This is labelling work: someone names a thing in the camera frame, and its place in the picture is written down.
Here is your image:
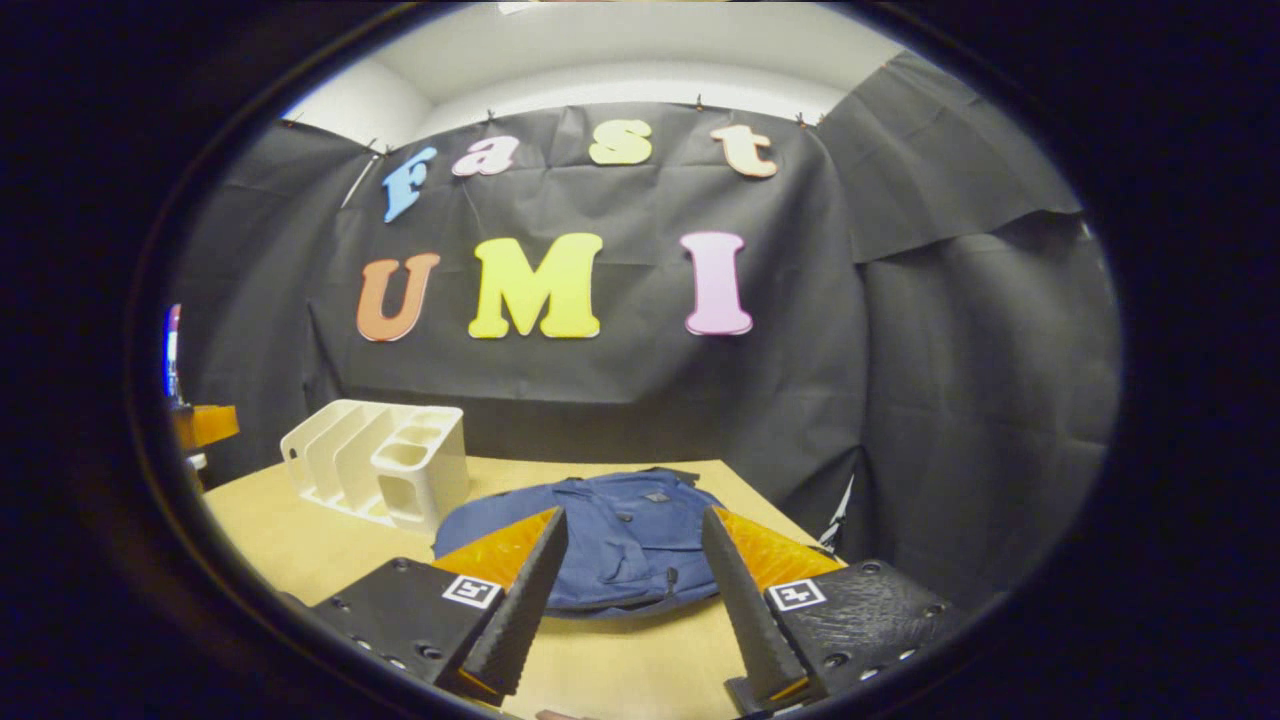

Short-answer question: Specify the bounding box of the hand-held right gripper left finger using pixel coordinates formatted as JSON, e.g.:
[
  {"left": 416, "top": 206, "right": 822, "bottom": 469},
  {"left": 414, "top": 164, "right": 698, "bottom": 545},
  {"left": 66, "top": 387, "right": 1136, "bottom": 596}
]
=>
[{"left": 283, "top": 505, "right": 569, "bottom": 701}]

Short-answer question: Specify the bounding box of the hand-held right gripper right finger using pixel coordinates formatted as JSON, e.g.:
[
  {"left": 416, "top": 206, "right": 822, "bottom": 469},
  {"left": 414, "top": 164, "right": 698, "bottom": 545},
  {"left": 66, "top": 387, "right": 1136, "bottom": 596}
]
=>
[{"left": 700, "top": 505, "right": 966, "bottom": 717}]

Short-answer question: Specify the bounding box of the blue schoolbag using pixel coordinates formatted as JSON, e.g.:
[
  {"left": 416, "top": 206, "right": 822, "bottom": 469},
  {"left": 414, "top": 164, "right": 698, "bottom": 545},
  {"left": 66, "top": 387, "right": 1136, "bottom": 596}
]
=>
[{"left": 432, "top": 466, "right": 746, "bottom": 619}]

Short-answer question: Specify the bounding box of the computer monitor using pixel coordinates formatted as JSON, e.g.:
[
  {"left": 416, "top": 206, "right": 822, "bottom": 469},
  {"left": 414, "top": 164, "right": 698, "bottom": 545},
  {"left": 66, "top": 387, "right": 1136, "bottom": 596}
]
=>
[{"left": 163, "top": 303, "right": 184, "bottom": 403}]

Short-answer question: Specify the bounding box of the cream plastic bookshelf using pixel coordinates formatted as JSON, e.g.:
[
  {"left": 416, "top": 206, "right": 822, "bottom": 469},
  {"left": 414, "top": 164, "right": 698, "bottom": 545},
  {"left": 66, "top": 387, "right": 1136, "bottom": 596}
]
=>
[{"left": 280, "top": 398, "right": 471, "bottom": 534}]

